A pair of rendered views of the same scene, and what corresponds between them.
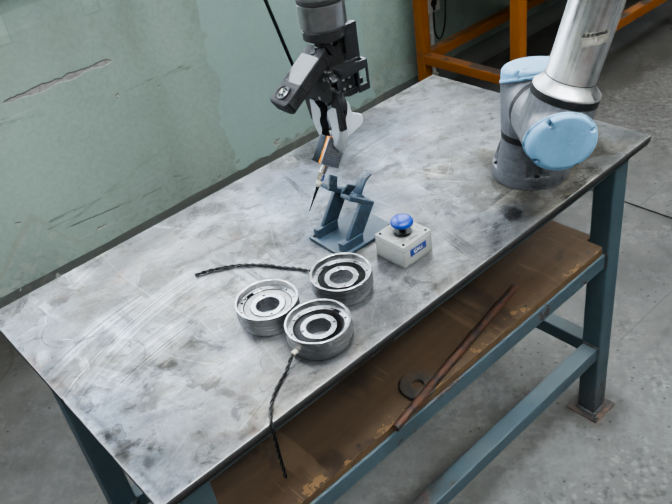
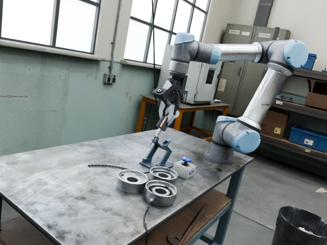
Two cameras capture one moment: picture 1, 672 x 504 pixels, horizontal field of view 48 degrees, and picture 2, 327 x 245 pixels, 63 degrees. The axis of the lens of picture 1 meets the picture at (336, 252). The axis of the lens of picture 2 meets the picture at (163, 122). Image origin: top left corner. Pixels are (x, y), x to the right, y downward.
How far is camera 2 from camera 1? 0.55 m
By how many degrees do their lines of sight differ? 30
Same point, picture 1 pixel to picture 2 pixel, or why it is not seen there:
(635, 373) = not seen: outside the picture
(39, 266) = not seen: outside the picture
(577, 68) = (258, 115)
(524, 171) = (221, 156)
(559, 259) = (217, 200)
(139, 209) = not seen: hidden behind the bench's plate
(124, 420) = (59, 220)
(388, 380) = (161, 236)
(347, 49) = (182, 84)
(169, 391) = (84, 209)
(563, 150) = (248, 145)
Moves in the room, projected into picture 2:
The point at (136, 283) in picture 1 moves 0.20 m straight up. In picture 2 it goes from (56, 164) to (62, 110)
